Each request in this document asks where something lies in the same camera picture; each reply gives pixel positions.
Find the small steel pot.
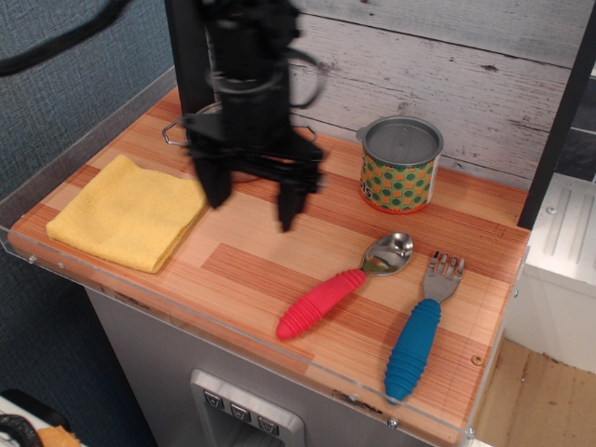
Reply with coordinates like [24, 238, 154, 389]
[162, 102, 318, 183]

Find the blue handled fork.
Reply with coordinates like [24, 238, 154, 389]
[384, 251, 466, 400]

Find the clear acrylic table guard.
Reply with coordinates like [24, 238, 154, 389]
[8, 78, 529, 446]

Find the red handled spoon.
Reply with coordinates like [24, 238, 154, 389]
[276, 233, 414, 340]

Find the black frame post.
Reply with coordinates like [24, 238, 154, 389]
[165, 0, 214, 115]
[518, 6, 595, 230]

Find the grey toy fridge cabinet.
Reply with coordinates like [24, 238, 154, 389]
[86, 286, 420, 447]

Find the white toy appliance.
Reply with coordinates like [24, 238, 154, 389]
[504, 173, 595, 373]

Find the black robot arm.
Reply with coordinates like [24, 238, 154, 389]
[182, 1, 323, 231]

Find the patterned tin can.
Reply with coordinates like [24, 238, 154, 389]
[357, 116, 443, 214]

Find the black left frame post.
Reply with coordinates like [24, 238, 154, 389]
[165, 0, 214, 115]

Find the yellow rag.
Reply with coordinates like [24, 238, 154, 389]
[46, 155, 207, 274]

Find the black right frame post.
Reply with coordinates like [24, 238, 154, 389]
[518, 6, 595, 230]

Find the silver dispenser button panel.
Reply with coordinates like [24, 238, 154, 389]
[190, 369, 306, 446]

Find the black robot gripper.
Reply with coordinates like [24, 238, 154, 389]
[183, 86, 323, 232]

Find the orange object at corner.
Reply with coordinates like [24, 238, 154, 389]
[37, 426, 84, 447]

